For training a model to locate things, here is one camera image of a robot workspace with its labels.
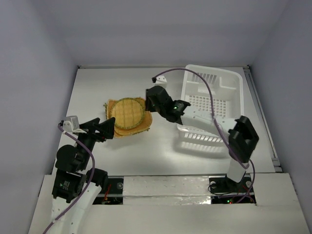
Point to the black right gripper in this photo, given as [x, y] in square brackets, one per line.
[151, 100]

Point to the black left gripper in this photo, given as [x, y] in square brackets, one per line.
[106, 127]

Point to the square woven bamboo tray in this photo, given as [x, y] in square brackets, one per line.
[143, 126]

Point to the rounded woven bamboo tray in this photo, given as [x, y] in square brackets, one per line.
[114, 109]

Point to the rounded square woven basket plate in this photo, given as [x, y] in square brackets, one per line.
[130, 114]

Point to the round woven bamboo plate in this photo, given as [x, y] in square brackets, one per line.
[128, 113]

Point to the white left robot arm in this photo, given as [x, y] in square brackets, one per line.
[77, 181]

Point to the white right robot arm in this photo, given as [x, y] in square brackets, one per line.
[167, 149]

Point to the white plastic dish rack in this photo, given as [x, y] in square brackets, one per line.
[227, 91]

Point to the white foam front panel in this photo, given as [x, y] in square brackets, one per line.
[181, 205]

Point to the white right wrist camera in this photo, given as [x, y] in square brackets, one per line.
[160, 81]

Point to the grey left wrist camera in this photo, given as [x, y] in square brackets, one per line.
[70, 124]

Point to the aluminium side rail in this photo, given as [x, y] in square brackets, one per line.
[264, 132]

